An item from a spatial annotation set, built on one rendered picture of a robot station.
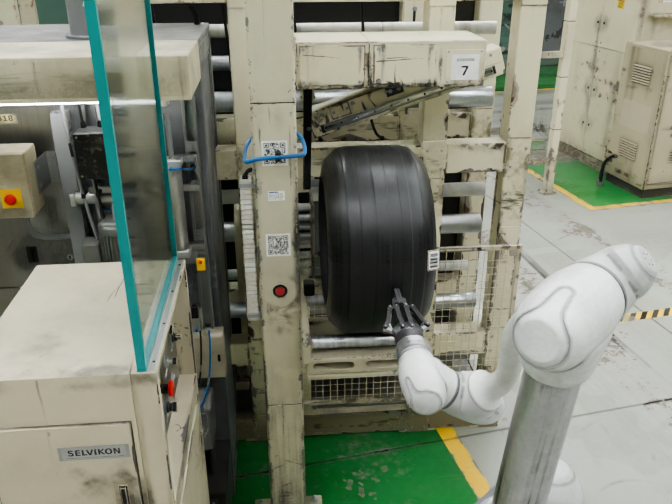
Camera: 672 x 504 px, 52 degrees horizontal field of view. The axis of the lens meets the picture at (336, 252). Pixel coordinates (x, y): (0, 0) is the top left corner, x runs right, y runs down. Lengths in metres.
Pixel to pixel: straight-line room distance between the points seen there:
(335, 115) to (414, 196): 0.56
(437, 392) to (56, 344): 0.86
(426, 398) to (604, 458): 1.82
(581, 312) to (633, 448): 2.34
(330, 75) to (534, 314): 1.31
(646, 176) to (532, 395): 5.32
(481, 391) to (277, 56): 1.03
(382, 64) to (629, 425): 2.14
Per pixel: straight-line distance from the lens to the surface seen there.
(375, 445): 3.22
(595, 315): 1.17
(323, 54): 2.23
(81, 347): 1.62
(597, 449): 3.40
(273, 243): 2.12
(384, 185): 1.98
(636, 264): 1.29
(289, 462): 2.59
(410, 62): 2.27
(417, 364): 1.68
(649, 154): 6.45
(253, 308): 2.23
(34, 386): 1.56
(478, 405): 1.72
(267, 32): 1.96
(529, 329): 1.15
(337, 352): 2.24
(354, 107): 2.41
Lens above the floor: 2.08
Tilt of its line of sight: 25 degrees down
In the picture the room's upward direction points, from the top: straight up
